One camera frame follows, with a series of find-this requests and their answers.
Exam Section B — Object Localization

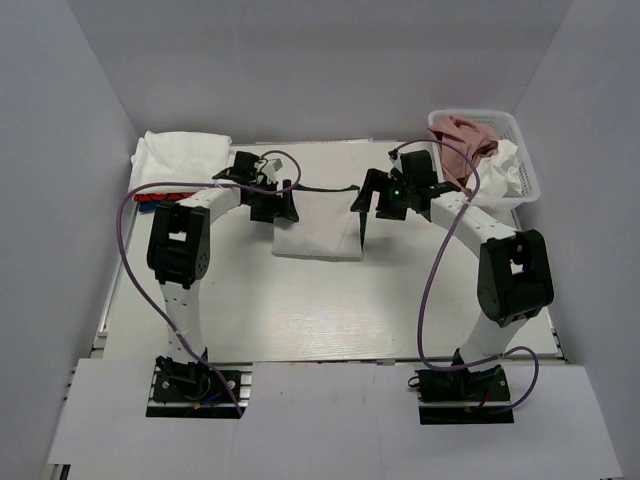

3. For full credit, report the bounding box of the white plastic laundry basket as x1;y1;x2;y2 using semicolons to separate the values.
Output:
428;109;540;210

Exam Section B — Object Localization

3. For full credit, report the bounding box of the folded red t-shirt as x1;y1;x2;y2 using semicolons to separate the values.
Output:
133;192;193;204

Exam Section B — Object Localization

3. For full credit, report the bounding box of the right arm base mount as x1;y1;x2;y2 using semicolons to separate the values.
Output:
407;365;514;425

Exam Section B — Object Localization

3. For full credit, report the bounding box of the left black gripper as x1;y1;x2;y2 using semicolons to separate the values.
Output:
246;179;300;224

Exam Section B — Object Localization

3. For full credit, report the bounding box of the white green Charlie Brown t-shirt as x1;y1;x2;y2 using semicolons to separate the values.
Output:
272;185;365;261

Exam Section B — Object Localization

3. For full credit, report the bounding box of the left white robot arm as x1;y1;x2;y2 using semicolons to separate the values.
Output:
146;150;301;399

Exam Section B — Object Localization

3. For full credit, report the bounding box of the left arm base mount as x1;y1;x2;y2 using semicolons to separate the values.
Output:
146;356;252;419

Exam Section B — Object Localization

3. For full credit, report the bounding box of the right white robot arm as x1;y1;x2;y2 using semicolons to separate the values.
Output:
350;150;554;403

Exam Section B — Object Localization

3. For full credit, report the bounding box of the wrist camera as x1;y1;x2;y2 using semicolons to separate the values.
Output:
388;149;403;178
256;158;283;185

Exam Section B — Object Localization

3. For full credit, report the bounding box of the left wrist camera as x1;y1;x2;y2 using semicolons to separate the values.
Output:
256;158;283;185

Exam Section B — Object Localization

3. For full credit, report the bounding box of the folded blue t-shirt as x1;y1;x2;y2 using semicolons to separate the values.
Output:
138;200;174;214

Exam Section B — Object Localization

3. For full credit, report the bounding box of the pink t-shirt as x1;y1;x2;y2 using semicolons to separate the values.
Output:
429;115;498;188

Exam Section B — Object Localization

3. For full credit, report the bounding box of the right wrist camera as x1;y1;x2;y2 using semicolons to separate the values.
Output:
388;149;403;178

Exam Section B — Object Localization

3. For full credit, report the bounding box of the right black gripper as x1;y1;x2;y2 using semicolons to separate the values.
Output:
352;168;416;221

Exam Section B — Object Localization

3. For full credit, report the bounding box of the folded white t-shirt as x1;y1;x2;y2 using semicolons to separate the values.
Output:
128;131;232;191

